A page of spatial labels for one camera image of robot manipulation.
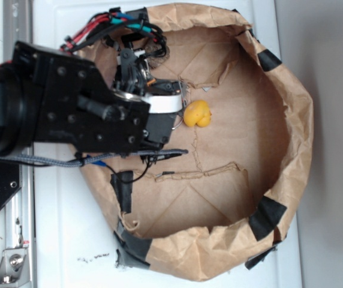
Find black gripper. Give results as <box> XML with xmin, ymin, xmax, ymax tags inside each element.
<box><xmin>12</xmin><ymin>41</ymin><xmax>185</xmax><ymax>154</ymax></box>

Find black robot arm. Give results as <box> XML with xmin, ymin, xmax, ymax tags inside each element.
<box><xmin>0</xmin><ymin>41</ymin><xmax>185</xmax><ymax>156</ymax></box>

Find brown rock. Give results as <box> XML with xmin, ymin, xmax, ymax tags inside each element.
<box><xmin>144</xmin><ymin>43</ymin><xmax>170</xmax><ymax>69</ymax></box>

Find yellow rubber duck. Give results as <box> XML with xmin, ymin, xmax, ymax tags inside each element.
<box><xmin>183</xmin><ymin>100</ymin><xmax>212</xmax><ymax>127</ymax></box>

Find white plastic lid platform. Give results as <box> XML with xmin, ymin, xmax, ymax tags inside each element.
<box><xmin>33</xmin><ymin>1</ymin><xmax>302</xmax><ymax>287</ymax></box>

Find brown paper bag tray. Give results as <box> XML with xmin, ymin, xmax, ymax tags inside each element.
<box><xmin>82</xmin><ymin>3</ymin><xmax>314</xmax><ymax>281</ymax></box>

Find red and teal wire bundle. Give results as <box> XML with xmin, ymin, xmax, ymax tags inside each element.
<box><xmin>59</xmin><ymin>7</ymin><xmax>169</xmax><ymax>58</ymax></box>

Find aluminium frame rail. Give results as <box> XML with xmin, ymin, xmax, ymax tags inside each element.
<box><xmin>0</xmin><ymin>0</ymin><xmax>38</xmax><ymax>288</ymax></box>

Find silver corner bracket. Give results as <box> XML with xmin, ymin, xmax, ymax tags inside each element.
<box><xmin>0</xmin><ymin>248</ymin><xmax>31</xmax><ymax>287</ymax></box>

